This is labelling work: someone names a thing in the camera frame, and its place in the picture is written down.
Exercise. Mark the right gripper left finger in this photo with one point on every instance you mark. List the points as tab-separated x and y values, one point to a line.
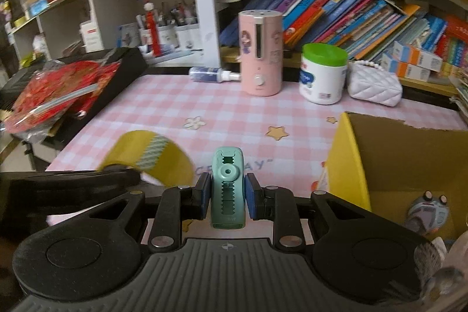
173	207

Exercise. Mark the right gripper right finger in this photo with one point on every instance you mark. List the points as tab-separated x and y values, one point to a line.
277	205

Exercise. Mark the yellow tape roll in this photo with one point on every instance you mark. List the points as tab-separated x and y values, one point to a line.
153	154

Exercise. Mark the grey toy car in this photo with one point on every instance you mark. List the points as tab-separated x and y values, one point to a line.
427	213

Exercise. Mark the pink checkered tablecloth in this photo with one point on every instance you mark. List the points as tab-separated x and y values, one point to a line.
285	138

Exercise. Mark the black electronic keyboard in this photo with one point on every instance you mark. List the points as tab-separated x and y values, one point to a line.
132	66

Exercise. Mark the red packaged decorations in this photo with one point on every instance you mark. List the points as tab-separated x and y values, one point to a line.
55	91

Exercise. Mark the yellow cardboard box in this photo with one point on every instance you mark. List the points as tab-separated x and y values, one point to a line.
383	165

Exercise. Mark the blue spray bottle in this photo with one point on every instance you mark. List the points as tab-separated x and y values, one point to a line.
215	75

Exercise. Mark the white jar green lid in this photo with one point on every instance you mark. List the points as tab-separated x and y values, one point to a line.
323	73

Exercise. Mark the white quilted purse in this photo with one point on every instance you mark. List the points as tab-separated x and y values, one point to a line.
367	81

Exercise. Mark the white pen holder cups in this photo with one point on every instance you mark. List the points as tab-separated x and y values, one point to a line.
185	37

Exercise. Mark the pink humidifier cylinder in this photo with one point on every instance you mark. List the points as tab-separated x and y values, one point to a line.
261	51

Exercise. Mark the red hanging tassel ornament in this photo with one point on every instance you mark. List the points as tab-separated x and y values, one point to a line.
152	27

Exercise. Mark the orange white medicine boxes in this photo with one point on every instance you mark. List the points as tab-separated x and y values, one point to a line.
411	62

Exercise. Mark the row of leaning books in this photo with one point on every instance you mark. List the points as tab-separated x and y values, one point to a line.
357	26

